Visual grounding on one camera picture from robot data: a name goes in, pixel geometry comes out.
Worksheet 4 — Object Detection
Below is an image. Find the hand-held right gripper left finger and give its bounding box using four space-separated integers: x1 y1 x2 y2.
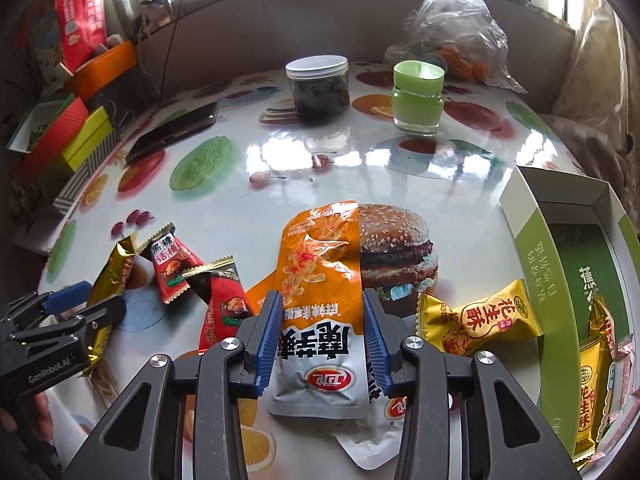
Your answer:
62 289 286 480

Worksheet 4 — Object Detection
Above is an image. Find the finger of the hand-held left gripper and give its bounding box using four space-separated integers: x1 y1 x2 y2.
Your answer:
0 294 127 361
0 282 94 341

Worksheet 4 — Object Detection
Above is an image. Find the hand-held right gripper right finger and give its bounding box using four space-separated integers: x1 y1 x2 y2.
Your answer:
361 287 583 480

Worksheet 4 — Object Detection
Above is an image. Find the gold brown foil packet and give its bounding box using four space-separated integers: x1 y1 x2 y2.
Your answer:
80 234 138 378

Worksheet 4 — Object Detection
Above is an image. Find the red plum candy packet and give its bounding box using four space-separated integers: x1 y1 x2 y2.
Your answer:
182 255 261 356
149 221 206 303

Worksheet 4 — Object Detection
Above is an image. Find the orange konjac snack packet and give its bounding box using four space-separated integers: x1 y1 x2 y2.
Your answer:
270 200 373 418
245 277 408 471

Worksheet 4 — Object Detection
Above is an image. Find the gold peanut crisp packet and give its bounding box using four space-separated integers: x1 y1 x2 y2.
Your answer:
575 295 618 466
416 279 545 358

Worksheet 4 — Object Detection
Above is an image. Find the green cardboard box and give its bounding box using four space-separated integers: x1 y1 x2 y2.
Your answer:
499 164 640 476

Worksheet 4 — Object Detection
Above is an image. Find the person's left hand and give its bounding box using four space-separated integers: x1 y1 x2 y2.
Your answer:
32 392 55 441

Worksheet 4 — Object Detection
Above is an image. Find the black white striped box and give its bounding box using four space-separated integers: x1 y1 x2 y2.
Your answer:
52 147 118 216

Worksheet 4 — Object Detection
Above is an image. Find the red textured box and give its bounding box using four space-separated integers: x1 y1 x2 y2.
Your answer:
7 94 90 181

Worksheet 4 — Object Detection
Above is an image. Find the yellow-green box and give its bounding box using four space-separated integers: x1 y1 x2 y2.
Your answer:
55 105 117 173

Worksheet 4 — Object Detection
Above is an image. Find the dark smartphone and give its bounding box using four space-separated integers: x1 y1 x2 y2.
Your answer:
125 101 220 163

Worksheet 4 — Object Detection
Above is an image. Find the orange box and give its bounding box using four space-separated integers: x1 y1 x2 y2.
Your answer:
65 40 140 103

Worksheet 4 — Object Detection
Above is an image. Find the green glass jar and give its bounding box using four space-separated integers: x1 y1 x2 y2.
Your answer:
391 60 446 136

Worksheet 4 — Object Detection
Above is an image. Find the dark-filled jar white lid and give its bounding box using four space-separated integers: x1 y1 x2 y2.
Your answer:
285 56 351 121

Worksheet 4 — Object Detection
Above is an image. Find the red snack bag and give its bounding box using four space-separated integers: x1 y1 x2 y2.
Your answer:
52 0 113 73

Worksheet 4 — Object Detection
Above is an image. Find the cream patterned curtain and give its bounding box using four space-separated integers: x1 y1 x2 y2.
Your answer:
540 0 640 196

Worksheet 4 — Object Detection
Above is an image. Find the clear plastic bag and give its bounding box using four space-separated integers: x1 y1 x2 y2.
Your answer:
382 0 528 96

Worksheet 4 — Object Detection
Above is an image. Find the black cable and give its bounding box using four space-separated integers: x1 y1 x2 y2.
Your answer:
155 0 261 111

